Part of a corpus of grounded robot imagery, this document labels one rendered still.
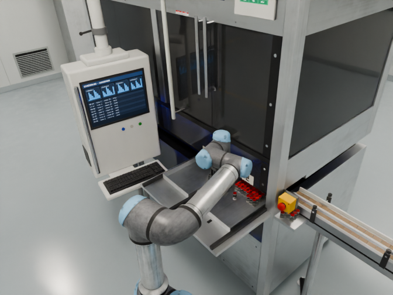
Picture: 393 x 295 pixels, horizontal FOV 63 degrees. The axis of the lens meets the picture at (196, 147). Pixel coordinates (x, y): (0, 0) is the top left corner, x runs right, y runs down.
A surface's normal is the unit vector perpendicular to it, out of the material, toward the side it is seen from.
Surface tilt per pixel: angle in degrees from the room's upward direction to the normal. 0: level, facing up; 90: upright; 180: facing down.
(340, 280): 0
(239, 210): 0
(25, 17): 90
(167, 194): 0
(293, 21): 90
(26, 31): 90
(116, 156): 90
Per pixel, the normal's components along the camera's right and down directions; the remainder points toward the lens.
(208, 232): -0.04, -0.83
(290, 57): -0.77, 0.37
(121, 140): 0.53, 0.44
